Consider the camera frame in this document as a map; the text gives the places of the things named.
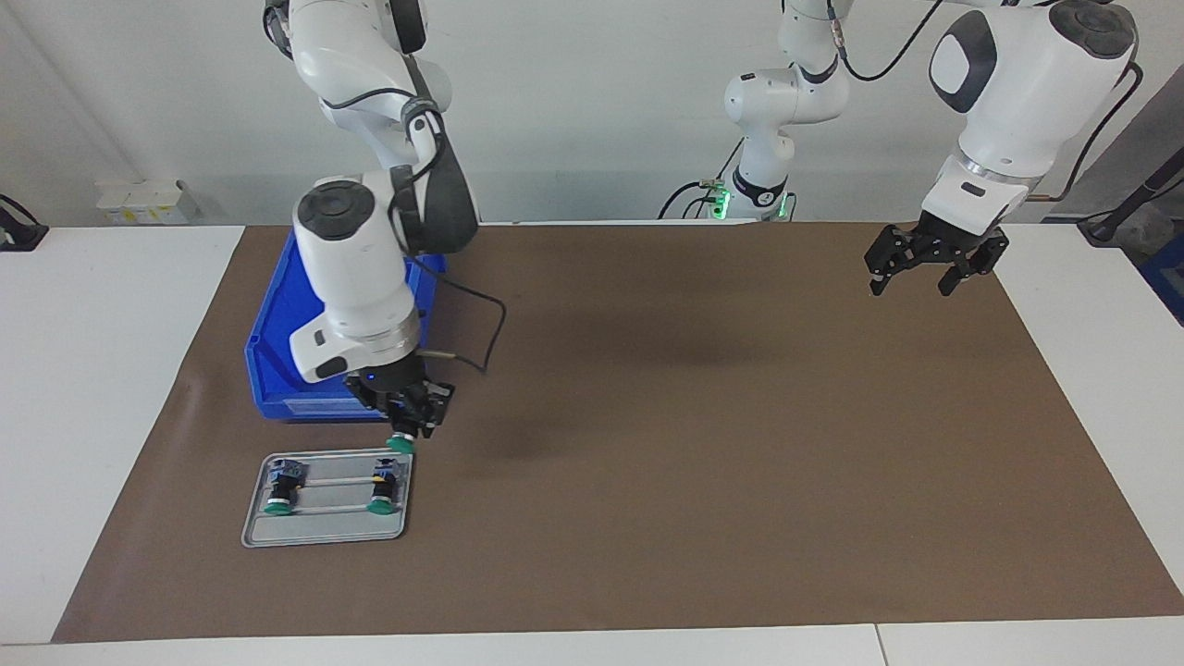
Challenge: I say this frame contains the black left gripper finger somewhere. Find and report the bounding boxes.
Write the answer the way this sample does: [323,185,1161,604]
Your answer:
[865,227,919,297]
[939,231,1011,297]

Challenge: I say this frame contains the green push button blue base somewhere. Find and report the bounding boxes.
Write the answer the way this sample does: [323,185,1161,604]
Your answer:
[263,459,308,517]

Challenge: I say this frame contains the blue plastic storage bin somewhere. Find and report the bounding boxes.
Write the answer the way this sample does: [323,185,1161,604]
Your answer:
[244,227,450,424]

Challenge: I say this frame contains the silver metal tray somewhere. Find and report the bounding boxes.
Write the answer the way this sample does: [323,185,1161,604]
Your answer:
[241,448,414,549]

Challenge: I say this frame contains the black stand pole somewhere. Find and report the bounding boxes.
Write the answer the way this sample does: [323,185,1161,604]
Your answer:
[1078,148,1184,246]

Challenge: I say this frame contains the blue crate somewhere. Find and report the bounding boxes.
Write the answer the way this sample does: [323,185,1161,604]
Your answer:
[1140,231,1184,327]

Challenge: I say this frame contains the brown table mat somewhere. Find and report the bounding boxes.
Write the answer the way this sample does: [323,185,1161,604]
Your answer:
[51,222,1184,644]

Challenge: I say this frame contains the green push button yellow ring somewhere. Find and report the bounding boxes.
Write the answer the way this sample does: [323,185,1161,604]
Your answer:
[365,457,401,515]

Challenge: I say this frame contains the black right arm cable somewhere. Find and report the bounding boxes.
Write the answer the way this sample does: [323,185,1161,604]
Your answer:
[319,55,508,376]

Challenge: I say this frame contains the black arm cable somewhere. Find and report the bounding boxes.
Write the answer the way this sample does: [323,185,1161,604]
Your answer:
[826,0,1145,203]
[319,55,508,376]

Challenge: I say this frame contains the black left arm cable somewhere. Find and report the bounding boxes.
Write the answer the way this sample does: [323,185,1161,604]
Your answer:
[826,0,1145,203]

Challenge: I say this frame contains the black left base cables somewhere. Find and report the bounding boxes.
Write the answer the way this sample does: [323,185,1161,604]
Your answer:
[659,139,748,221]

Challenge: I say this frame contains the white wall socket box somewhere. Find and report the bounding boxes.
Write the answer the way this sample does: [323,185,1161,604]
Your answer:
[95,179,202,226]

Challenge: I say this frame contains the black clamp mount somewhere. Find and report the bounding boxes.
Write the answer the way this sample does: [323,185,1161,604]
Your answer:
[0,194,49,253]

